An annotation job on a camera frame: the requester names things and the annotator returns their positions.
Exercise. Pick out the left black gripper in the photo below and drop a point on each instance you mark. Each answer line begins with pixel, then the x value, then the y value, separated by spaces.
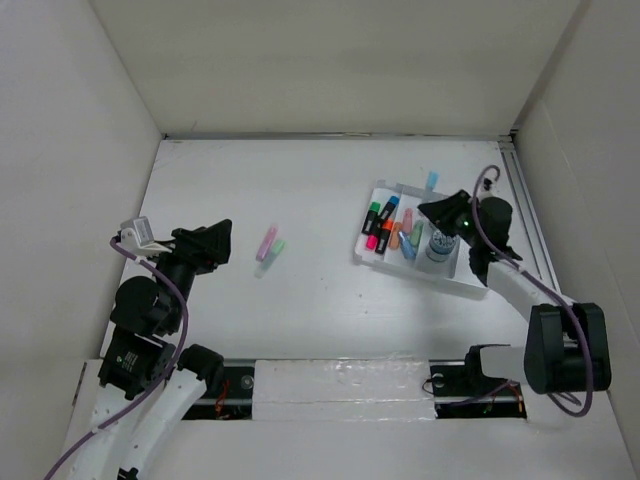
pixel 205 246

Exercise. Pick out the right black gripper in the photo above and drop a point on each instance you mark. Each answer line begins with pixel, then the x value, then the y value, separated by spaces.
pixel 442 210

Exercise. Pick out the light blue pastel highlighter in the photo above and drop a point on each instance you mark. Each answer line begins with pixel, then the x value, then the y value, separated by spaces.
pixel 432 181

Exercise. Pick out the dark green pastel highlighter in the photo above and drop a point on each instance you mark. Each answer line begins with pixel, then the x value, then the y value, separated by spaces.
pixel 416 233

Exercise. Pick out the pink pastel highlighter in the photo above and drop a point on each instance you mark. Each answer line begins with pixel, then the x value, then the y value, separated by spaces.
pixel 407 221

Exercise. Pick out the blue black highlighter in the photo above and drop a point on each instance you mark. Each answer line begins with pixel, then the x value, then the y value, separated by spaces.
pixel 388 209

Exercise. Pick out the salmon orange pastel highlighter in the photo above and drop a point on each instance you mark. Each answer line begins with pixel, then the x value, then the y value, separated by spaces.
pixel 394 239

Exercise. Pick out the orange black highlighter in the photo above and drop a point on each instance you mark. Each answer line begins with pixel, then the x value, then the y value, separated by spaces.
pixel 384 235

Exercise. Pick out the green black highlighter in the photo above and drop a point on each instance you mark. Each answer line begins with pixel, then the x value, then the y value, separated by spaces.
pixel 371 221

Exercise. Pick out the pink black highlighter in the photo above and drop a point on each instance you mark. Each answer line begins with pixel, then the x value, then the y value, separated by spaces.
pixel 372 242

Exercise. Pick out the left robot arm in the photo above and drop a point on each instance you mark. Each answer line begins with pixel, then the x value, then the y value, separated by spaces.
pixel 149 376

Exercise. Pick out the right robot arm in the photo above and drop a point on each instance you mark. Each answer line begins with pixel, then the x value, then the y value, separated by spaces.
pixel 566 347

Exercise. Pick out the purple pastel highlighter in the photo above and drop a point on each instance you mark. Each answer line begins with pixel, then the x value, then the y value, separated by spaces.
pixel 267 242

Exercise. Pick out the white organizer tray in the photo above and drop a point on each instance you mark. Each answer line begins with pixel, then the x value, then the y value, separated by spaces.
pixel 454 274

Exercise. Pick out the aluminium rail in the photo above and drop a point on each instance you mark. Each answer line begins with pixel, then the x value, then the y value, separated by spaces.
pixel 527 213

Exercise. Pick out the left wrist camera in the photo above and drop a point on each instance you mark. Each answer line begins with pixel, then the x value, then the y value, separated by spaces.
pixel 136 233

